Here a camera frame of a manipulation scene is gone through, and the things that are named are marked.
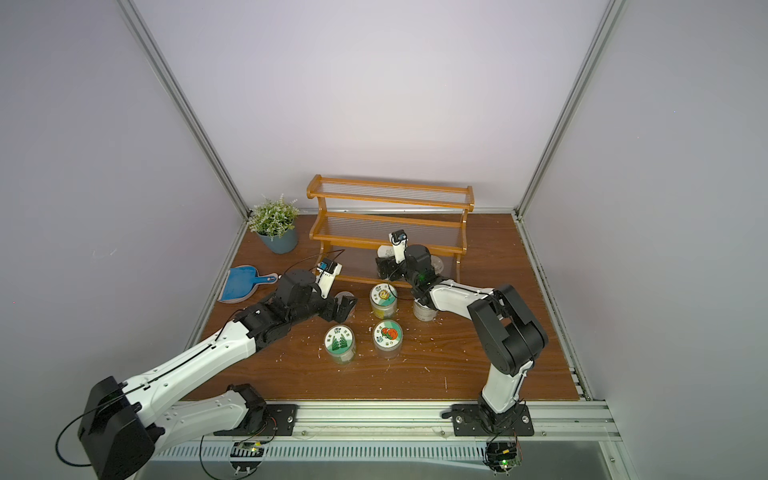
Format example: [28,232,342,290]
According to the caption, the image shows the white label jar bottom shelf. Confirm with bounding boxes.
[376,245,394,269]

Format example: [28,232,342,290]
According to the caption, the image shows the green tree lid seed jar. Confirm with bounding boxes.
[324,325,356,365]

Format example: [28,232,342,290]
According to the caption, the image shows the small yellow clear-lid cup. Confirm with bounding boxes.
[431,255,444,275]

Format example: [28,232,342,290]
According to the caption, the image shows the sunflower lid seed jar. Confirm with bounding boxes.
[369,283,398,320]

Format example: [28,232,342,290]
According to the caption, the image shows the white lid seed jar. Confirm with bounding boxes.
[413,300,437,322]

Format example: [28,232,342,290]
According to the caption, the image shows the tomato lid seed jar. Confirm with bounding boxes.
[373,320,404,359]

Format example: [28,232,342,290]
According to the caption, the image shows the small clear cup dark contents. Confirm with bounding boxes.
[335,291,357,304]

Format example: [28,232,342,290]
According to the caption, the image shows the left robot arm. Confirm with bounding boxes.
[77,259,357,479]

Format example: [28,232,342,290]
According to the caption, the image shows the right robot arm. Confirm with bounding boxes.
[376,243,549,421]

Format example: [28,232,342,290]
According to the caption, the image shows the orange wooden three-tier shelf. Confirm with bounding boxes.
[306,174,475,285]

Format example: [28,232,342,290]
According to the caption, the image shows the blue dustpan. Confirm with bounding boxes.
[217,265,279,304]

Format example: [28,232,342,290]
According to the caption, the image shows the potted green plant blue pot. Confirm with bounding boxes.
[247,195,300,254]

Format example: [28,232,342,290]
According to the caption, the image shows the left controller board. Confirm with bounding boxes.
[229,441,265,478]

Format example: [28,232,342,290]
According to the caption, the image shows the controller board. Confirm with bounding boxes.
[229,441,265,478]
[483,441,522,474]

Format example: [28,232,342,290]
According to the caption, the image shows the right controller board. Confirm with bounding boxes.
[483,441,522,474]

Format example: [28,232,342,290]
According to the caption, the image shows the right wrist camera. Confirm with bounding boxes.
[389,229,408,263]

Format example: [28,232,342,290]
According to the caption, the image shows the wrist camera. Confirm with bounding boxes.
[316,257,342,299]
[389,229,408,263]

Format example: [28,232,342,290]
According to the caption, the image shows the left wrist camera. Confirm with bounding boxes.
[316,257,342,299]

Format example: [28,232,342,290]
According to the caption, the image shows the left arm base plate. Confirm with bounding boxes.
[213,403,299,437]

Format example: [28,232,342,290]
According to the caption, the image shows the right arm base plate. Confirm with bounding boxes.
[441,403,535,437]

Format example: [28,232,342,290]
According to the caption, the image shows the aluminium front rail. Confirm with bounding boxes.
[137,401,638,479]

